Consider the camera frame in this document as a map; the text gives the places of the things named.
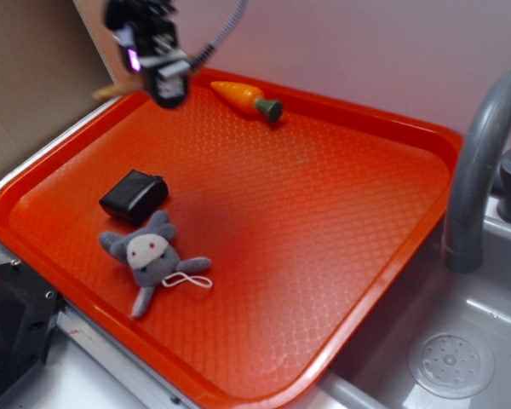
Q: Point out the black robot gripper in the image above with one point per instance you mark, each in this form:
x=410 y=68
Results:
x=147 y=43

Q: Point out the tan spiral sea shell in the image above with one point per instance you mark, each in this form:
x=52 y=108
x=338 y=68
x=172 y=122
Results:
x=114 y=91

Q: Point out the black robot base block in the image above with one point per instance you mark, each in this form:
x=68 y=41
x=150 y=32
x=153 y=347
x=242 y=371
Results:
x=28 y=313

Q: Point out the orange toy carrot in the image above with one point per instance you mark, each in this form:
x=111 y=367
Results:
x=248 y=99

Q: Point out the small black box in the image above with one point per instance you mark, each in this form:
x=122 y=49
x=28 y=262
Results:
x=135 y=197

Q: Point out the brown cardboard panel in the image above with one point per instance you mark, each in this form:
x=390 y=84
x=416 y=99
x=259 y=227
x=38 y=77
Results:
x=49 y=68

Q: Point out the grey plush animal toy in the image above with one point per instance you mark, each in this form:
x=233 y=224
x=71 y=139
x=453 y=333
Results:
x=153 y=261

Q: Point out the orange plastic tray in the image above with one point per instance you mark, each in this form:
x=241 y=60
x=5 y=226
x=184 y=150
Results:
x=307 y=223

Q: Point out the grey curved faucet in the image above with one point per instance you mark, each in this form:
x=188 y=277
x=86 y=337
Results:
x=485 y=152

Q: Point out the grey plastic sink basin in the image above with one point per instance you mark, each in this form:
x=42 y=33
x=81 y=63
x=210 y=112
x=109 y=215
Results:
x=372 y=369

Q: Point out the round sink drain strainer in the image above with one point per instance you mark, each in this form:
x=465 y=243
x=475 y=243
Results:
x=451 y=362

